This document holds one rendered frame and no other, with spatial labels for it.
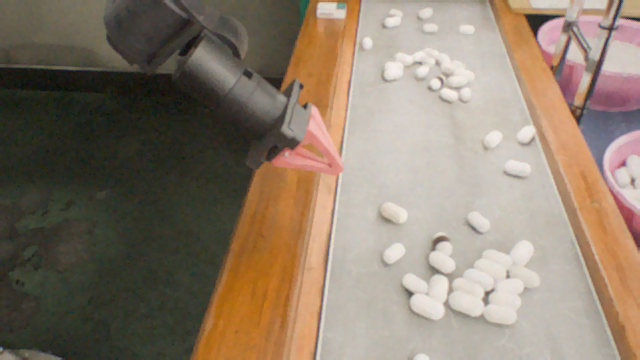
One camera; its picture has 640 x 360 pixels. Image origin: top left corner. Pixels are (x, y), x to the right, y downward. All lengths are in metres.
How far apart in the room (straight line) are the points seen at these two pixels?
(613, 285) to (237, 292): 0.40
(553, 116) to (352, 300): 0.48
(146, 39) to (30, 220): 1.54
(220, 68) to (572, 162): 0.51
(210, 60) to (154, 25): 0.06
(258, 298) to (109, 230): 1.34
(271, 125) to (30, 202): 1.63
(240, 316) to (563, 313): 0.34
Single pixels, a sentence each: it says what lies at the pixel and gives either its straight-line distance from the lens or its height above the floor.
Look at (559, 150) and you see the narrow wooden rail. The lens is 0.85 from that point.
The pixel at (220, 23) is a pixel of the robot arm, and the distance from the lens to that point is 0.62.
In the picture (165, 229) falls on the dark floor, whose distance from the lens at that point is 1.84.
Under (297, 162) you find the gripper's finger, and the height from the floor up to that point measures 0.86.
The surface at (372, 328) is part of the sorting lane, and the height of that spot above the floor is 0.74.
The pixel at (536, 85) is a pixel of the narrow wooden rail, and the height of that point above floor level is 0.76.
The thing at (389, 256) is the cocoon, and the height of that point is 0.75.
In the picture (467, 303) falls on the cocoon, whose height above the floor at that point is 0.76.
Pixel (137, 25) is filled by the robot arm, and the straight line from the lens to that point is 0.54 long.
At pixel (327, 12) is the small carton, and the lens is 1.22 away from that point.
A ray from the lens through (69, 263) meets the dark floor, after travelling 1.83.
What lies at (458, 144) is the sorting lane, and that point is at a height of 0.74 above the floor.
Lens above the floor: 1.22
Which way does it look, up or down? 39 degrees down
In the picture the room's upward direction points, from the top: straight up
